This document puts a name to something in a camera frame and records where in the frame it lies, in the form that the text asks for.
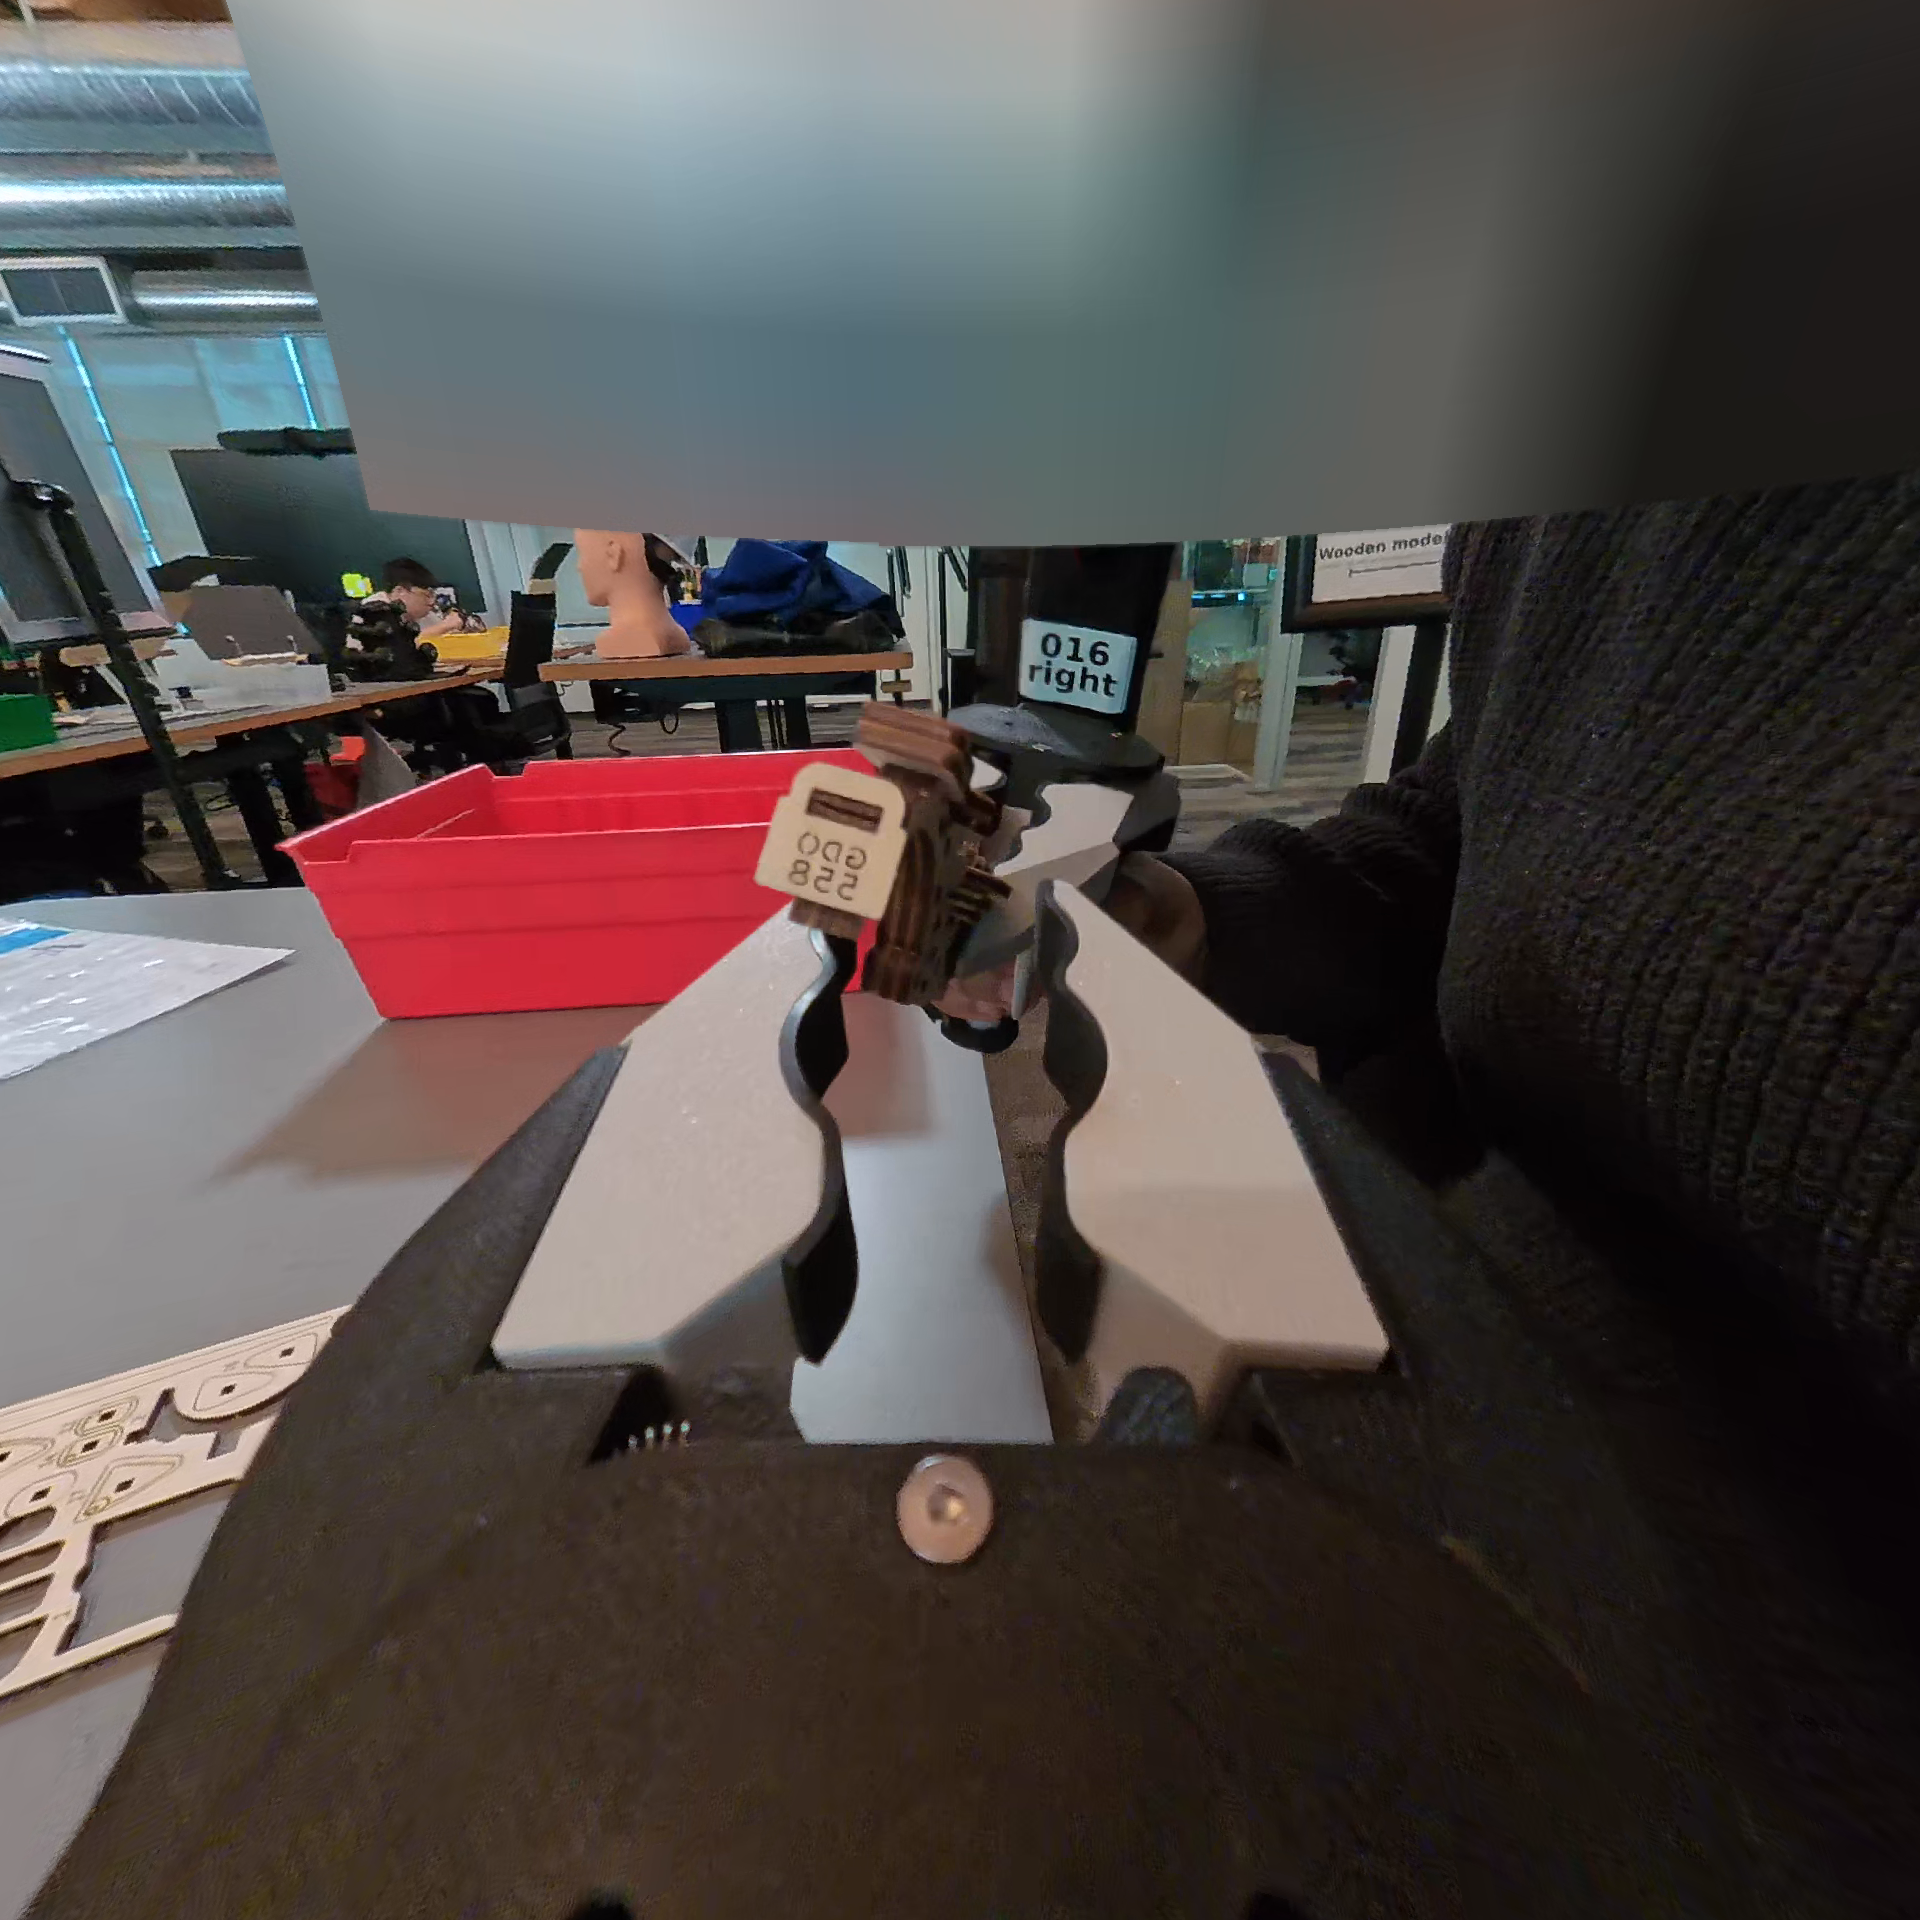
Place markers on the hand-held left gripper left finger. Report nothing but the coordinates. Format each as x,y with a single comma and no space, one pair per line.
676,1153

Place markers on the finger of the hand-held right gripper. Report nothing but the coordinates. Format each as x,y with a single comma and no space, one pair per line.
1085,836
1003,803

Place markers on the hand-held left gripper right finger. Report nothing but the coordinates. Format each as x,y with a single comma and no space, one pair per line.
1215,1199

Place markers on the wooden model assembly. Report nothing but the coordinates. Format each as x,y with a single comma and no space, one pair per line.
903,883

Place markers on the person's right forearm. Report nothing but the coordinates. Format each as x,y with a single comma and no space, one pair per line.
1320,915

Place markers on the grey desk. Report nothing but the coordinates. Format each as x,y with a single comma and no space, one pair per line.
224,1170

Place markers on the person's right hand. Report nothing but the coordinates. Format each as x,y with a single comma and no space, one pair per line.
1154,923

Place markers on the blue jacket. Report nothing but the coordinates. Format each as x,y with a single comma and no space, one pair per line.
797,586

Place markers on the framed marker sign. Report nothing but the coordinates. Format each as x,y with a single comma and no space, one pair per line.
1374,576

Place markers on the red plastic bin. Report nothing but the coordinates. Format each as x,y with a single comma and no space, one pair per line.
524,901

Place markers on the background wooden table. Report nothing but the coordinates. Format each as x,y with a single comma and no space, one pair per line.
721,663

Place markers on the mannequin head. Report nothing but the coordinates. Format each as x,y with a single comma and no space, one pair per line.
623,593

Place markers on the black office chair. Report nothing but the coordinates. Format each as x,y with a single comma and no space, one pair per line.
533,663

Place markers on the yellow bin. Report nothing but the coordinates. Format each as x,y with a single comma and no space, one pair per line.
467,644

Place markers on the white printed paper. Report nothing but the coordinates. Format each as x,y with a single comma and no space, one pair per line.
104,982

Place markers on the long wooden table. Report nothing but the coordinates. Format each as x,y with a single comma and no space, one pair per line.
224,721

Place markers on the wooden parts sheet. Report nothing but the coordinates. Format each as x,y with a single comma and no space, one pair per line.
120,1501

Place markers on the large black monitor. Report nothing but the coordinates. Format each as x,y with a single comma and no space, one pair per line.
317,523

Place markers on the black tripod stand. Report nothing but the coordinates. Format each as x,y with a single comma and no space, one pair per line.
104,644

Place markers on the green box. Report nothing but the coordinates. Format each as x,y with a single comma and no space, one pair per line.
29,724

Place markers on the silver ventilation ducts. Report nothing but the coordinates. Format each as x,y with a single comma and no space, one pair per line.
134,151

